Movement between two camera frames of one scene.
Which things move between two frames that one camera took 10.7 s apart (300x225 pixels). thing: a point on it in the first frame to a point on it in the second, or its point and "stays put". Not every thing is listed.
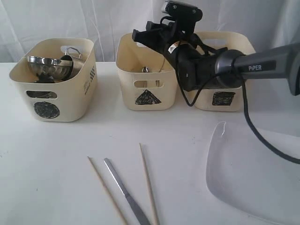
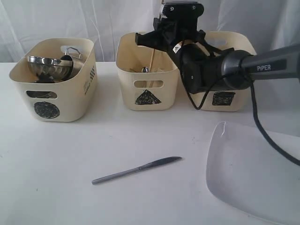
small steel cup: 41,94 stays put
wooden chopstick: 107,191 to 151,63
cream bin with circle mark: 72,100 stays put
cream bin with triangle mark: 147,81 stays put
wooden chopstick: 150,186 to 152,82
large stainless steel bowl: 48,70 stays put
